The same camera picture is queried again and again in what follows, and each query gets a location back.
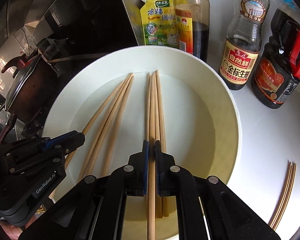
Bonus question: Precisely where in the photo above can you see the wooden chopstick bundle two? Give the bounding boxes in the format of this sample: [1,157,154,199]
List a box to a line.
[268,161,292,229]

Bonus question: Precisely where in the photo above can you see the yellow seasoning pouch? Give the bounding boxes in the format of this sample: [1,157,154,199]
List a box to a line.
[140,0,179,48]

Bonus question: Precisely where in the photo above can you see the person left hand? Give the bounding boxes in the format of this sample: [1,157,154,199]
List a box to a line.
[0,215,37,240]

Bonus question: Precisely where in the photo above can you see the yellow cap vinegar bottle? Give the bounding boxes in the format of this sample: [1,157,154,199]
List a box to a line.
[173,0,210,62]

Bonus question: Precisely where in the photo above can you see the wooden chopstick bundle one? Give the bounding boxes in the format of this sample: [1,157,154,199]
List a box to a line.
[155,70,169,217]

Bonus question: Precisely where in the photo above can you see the clear soy sauce bottle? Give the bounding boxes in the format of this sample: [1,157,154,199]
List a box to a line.
[218,0,270,90]

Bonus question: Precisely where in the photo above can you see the large dark soy sauce jug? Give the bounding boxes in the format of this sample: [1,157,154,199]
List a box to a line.
[251,2,300,109]

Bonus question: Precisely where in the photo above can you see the wooden chopstick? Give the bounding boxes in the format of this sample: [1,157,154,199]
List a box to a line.
[153,73,163,218]
[147,74,156,239]
[101,75,134,177]
[65,78,128,169]
[78,74,133,181]

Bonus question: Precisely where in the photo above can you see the brown pot with lid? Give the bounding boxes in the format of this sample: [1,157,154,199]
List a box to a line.
[1,48,58,137]

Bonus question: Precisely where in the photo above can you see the wooden chopstick bundle three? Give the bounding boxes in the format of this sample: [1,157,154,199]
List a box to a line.
[268,161,296,231]

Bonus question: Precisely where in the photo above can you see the wooden chopstick bundle four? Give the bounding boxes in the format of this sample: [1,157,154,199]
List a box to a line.
[273,163,296,230]

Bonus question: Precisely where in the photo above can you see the white round paper container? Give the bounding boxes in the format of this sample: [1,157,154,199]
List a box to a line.
[43,45,240,240]

